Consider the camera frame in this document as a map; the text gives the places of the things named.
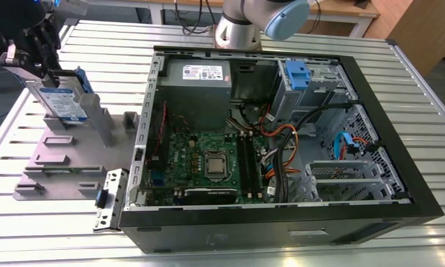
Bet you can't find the white table frame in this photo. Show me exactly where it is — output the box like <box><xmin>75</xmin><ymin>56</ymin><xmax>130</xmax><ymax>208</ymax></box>
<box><xmin>83</xmin><ymin>0</ymin><xmax>223</xmax><ymax>26</ymax></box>

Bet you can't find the orange wire bundle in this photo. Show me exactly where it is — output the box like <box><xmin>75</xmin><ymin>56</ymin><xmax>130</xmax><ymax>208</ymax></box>
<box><xmin>258</xmin><ymin>104</ymin><xmax>301</xmax><ymax>179</ymax></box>

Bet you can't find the thin black hanging cable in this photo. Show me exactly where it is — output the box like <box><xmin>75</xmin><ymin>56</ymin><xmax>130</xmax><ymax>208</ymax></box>
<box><xmin>173</xmin><ymin>0</ymin><xmax>218</xmax><ymax>36</ymax></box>

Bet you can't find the green RAM stick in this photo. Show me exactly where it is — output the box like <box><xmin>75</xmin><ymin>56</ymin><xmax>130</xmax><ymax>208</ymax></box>
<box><xmin>43</xmin><ymin>167</ymin><xmax>82</xmax><ymax>175</ymax></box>

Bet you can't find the brown wooden cabinet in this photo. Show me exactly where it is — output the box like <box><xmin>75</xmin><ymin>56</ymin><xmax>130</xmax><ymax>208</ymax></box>
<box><xmin>365</xmin><ymin>0</ymin><xmax>445</xmax><ymax>76</ymax></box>

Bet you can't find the black open PC case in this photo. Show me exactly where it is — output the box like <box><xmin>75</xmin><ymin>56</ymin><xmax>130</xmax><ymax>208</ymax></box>
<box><xmin>118</xmin><ymin>45</ymin><xmax>445</xmax><ymax>254</ymax></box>

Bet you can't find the black CPU socket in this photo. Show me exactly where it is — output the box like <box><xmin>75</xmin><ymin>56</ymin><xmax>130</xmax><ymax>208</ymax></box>
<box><xmin>201</xmin><ymin>150</ymin><xmax>231</xmax><ymax>182</ymax></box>

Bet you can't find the yellow black wire bundle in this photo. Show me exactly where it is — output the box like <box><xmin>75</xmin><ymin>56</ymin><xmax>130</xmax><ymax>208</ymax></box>
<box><xmin>225</xmin><ymin>116</ymin><xmax>253</xmax><ymax>132</ymax></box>

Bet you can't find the blue data wire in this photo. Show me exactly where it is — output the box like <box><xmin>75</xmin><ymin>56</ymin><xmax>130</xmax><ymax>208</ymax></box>
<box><xmin>331</xmin><ymin>132</ymin><xmax>358</xmax><ymax>162</ymax></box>

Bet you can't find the grey power supply unit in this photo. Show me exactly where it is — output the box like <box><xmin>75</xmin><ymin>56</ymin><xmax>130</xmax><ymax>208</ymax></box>
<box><xmin>158</xmin><ymin>58</ymin><xmax>233</xmax><ymax>133</ymax></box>

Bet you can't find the green motherboard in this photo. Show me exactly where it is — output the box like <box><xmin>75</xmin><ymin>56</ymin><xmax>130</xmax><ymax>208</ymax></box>
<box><xmin>143</xmin><ymin>130</ymin><xmax>282</xmax><ymax>206</ymax></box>

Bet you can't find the black RAM slot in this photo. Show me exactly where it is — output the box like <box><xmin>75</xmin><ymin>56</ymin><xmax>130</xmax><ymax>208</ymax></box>
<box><xmin>237</xmin><ymin>132</ymin><xmax>253</xmax><ymax>197</ymax></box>
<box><xmin>246</xmin><ymin>132</ymin><xmax>263</xmax><ymax>197</ymax></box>

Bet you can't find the silver optical drive cage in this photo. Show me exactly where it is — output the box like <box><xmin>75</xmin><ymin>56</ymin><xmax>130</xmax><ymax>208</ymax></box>
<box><xmin>270</xmin><ymin>58</ymin><xmax>357</xmax><ymax>123</ymax></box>

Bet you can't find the thin red wire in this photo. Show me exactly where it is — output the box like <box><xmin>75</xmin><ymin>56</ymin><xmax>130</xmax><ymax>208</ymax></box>
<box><xmin>151</xmin><ymin>100</ymin><xmax>167</xmax><ymax>162</ymax></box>

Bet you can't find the red wire black connector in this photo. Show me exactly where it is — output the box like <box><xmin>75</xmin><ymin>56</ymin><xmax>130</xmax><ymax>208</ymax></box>
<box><xmin>350</xmin><ymin>137</ymin><xmax>382</xmax><ymax>156</ymax></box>

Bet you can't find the grey parts rack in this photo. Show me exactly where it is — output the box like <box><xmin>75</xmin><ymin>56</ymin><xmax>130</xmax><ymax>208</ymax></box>
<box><xmin>10</xmin><ymin>93</ymin><xmax>139</xmax><ymax>201</ymax></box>

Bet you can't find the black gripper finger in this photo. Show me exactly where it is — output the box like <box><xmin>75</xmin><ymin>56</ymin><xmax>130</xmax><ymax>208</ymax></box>
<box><xmin>0</xmin><ymin>39</ymin><xmax>47</xmax><ymax>84</ymax></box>
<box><xmin>23</xmin><ymin>12</ymin><xmax>62</xmax><ymax>86</ymax></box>

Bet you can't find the hard disk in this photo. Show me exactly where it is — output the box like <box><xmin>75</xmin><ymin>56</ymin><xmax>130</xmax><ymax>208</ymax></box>
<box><xmin>19</xmin><ymin>66</ymin><xmax>94</xmax><ymax>123</ymax></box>

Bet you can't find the black cable bundle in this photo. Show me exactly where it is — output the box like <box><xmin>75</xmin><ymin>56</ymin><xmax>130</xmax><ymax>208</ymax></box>
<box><xmin>271</xmin><ymin>102</ymin><xmax>358</xmax><ymax>204</ymax></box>

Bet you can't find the black graphics card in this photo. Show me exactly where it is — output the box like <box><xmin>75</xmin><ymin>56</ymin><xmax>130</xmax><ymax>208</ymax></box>
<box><xmin>173</xmin><ymin>187</ymin><xmax>238</xmax><ymax>206</ymax></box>

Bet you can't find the silver expansion slot bracket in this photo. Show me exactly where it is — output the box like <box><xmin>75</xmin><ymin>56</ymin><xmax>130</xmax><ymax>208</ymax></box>
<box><xmin>91</xmin><ymin>168</ymin><xmax>129</xmax><ymax>233</ymax></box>

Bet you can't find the blue plastic latch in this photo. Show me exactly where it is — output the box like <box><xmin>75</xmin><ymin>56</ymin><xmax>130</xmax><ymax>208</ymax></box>
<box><xmin>285</xmin><ymin>60</ymin><xmax>311</xmax><ymax>90</ymax></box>

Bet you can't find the wooden desk white frame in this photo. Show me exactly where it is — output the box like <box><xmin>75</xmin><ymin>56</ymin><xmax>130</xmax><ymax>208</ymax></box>
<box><xmin>258</xmin><ymin>0</ymin><xmax>381</xmax><ymax>38</ymax></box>

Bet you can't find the silver CPU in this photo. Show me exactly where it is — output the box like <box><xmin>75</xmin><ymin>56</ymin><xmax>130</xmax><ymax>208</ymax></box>
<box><xmin>206</xmin><ymin>158</ymin><xmax>226</xmax><ymax>175</ymax></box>

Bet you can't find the silver disk bay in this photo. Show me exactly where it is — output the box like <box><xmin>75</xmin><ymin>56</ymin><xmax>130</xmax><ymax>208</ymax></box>
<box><xmin>286</xmin><ymin>160</ymin><xmax>409</xmax><ymax>202</ymax></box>

